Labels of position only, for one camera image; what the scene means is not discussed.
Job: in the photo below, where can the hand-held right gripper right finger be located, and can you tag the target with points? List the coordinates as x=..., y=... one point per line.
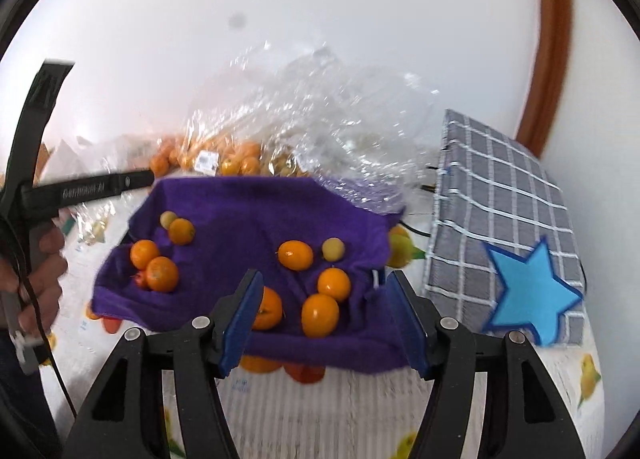
x=407, y=329

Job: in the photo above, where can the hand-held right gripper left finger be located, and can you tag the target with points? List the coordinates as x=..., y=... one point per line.
x=242, y=324

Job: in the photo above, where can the orange mandarin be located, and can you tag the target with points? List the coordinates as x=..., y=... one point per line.
x=270, y=309
x=161, y=274
x=334, y=284
x=144, y=254
x=181, y=231
x=320, y=315

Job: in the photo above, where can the oval orange kumquat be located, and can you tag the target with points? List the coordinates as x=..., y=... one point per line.
x=295, y=255

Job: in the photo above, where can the small green round fruit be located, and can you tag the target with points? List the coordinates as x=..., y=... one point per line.
x=332, y=249
x=167, y=219

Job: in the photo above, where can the purple towel-lined tray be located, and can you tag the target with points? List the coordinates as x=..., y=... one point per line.
x=240, y=219

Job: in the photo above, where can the person's left hand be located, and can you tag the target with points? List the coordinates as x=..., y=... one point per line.
x=47, y=279

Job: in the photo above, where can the small clear plastic bag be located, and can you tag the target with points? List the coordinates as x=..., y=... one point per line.
x=95, y=226

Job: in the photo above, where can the fruit print lace tablecloth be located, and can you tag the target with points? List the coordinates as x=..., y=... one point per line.
x=325, y=414

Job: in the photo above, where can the grey checkered pouch blue star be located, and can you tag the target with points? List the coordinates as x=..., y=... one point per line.
x=480, y=219

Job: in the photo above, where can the heap of bagged mandarins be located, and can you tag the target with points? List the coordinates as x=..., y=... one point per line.
x=240, y=159

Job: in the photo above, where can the heap of tan longans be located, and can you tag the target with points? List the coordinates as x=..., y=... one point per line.
x=285, y=164

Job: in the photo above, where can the person's dark clothing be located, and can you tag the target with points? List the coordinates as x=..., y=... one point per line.
x=20, y=399

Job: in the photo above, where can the large clear plastic bag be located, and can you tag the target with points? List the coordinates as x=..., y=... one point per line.
x=325, y=114

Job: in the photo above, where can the brown wooden door frame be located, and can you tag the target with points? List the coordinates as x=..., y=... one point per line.
x=550, y=39

